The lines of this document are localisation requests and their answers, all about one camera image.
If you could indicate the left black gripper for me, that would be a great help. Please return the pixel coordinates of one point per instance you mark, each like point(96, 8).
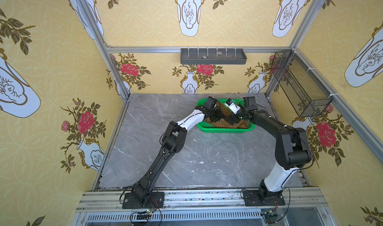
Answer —
point(218, 115)

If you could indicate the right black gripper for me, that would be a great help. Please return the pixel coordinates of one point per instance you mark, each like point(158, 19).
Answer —
point(238, 118)

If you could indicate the brown long pants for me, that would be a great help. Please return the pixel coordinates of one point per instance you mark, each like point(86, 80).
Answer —
point(228, 120)

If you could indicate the green plastic basket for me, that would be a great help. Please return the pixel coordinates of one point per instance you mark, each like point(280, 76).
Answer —
point(206, 127)

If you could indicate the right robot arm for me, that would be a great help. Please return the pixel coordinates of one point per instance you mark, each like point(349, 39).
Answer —
point(291, 148)

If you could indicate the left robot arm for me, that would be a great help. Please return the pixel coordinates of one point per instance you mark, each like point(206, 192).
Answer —
point(171, 143)

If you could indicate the small circuit board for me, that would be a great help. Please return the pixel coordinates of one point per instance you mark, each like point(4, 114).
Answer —
point(144, 216)

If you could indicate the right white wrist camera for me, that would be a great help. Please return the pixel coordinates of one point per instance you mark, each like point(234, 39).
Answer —
point(232, 106)

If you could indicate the grey wall shelf tray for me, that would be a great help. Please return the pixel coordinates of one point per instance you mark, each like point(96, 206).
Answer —
point(231, 56)

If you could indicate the black wire mesh basket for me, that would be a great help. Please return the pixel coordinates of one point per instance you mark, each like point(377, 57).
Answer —
point(305, 92)

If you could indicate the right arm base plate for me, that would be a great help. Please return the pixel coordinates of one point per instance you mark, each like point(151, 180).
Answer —
point(262, 197)

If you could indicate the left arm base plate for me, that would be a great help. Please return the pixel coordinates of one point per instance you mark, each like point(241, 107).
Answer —
point(155, 199)

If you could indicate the aluminium front rail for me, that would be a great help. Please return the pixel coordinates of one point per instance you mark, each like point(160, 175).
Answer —
point(110, 201)

